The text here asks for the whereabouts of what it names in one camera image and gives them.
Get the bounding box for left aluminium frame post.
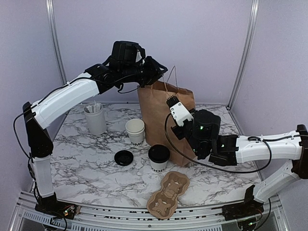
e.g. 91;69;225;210
46;0;67;85

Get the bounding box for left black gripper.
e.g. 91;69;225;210
120;55;168;88

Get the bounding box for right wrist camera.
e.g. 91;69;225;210
166;96;193;127

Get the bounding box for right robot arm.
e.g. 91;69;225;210
171;121;308;220

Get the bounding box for white canister with stirrers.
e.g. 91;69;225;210
84;101;107;135

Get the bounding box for right aluminium frame post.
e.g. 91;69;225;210
227;0;260;110

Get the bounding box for brown cardboard cup carrier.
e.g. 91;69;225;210
146;171;190;219

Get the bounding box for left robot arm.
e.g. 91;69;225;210
21;56;167;219

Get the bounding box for single white paper cup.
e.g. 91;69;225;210
150;160;168;173

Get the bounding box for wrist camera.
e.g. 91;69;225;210
103;41;146;71
166;96;193;127

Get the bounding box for aluminium frame post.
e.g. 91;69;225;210
46;0;67;85
227;0;260;110

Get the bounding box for black plastic cup lid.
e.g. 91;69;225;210
114;150;133;166

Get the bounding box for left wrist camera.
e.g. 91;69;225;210
103;41;146;71

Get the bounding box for brown paper bag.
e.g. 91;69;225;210
137;64;195;167

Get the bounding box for aluminium front rail base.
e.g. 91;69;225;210
8;191;290;231

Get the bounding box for stack of white paper cups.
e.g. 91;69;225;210
125;118;145;146

